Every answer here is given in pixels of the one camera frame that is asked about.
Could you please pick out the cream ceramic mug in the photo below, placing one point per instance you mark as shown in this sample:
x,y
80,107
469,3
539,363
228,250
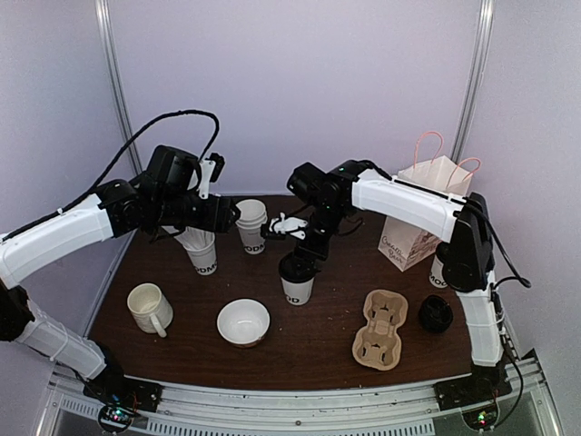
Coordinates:
x,y
150,309

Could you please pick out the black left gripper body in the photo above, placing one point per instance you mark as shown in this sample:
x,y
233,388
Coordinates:
x,y
214,220

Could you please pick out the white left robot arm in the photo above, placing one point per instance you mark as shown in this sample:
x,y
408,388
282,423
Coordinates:
x,y
172,191

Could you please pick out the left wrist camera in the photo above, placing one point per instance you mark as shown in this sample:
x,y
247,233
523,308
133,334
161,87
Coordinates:
x,y
210,171

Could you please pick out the aluminium frame post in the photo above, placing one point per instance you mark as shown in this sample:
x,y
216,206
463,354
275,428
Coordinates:
x,y
104,22
478,64

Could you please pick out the brown pulp cup carrier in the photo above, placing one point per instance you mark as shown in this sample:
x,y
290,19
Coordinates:
x,y
377,345

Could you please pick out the paper cup holding straws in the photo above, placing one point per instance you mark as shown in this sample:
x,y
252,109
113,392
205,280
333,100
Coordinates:
x,y
200,247

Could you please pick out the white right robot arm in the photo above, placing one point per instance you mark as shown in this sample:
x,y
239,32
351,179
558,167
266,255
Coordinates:
x,y
461,223

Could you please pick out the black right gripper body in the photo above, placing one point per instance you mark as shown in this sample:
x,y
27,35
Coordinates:
x,y
320,250

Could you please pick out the stack of black lids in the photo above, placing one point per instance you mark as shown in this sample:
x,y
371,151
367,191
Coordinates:
x,y
435,314

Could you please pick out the aluminium frame right post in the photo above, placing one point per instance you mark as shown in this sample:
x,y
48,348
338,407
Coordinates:
x,y
478,64

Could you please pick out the aluminium front table rail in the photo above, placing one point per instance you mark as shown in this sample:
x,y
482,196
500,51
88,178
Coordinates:
x,y
407,409

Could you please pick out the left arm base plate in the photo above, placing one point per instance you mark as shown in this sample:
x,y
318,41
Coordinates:
x,y
130,394

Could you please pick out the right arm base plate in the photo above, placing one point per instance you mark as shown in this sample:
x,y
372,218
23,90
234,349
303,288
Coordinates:
x,y
468,391

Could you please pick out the white ceramic bowl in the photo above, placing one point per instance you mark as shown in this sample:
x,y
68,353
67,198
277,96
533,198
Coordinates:
x,y
243,323

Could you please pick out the stack of white paper cups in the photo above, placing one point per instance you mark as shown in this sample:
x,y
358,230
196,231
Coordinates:
x,y
253,217

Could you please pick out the white paper coffee cup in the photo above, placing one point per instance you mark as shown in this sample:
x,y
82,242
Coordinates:
x,y
297,293
436,273

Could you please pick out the aluminium frame left post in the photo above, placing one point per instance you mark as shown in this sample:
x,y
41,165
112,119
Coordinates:
x,y
104,22

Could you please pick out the white paper takeout bag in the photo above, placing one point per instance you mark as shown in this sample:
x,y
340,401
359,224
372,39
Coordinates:
x,y
406,245

